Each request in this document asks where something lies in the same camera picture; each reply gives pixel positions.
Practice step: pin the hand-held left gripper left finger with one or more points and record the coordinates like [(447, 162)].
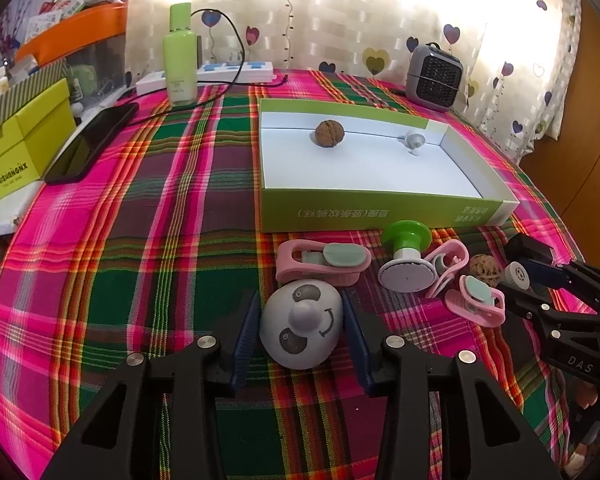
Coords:
[(247, 330)]

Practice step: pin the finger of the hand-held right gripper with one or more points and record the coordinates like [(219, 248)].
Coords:
[(545, 272), (522, 302)]

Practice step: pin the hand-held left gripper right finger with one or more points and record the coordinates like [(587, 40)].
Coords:
[(352, 330)]

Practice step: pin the small white round container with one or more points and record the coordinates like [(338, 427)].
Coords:
[(519, 274)]

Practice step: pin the grey smiley face toy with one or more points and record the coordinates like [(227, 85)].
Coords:
[(280, 310)]

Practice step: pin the brown walnut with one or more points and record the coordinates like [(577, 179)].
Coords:
[(329, 133), (481, 270)]

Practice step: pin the pink clip with green pad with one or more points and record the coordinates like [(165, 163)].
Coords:
[(467, 310), (455, 255), (300, 275)]

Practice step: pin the green and white round knob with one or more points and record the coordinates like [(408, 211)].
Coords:
[(405, 234)]

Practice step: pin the shallow green and white box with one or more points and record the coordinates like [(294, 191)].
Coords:
[(360, 175)]

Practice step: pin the wooden cabinet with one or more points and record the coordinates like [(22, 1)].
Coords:
[(595, 160)]

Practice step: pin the pink plaid tablecloth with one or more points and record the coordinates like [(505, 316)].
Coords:
[(180, 210)]

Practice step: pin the small white knob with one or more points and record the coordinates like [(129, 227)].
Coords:
[(414, 141)]

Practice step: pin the grey space heater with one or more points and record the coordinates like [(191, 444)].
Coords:
[(435, 80)]

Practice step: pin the black smartphone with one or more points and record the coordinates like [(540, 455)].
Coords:
[(85, 145)]

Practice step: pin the white and blue power strip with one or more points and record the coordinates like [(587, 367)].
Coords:
[(250, 72)]

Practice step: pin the light green bottle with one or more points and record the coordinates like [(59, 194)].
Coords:
[(180, 70)]

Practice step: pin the small white ball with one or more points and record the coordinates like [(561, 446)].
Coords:
[(78, 108)]

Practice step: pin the yellow-green cardboard box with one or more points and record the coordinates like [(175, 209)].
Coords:
[(25, 160)]

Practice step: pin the clear storage bin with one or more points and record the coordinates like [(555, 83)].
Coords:
[(100, 70)]

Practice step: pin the heart print curtain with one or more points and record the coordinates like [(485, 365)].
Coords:
[(380, 10)]

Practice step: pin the grey striped cardboard box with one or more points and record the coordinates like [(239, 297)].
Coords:
[(30, 85)]

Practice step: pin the orange bin lid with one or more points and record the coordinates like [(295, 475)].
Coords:
[(80, 25)]

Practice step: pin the pink flower branches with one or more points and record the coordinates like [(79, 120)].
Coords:
[(7, 42)]

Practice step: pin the colourful paper packets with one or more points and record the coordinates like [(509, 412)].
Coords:
[(55, 7)]

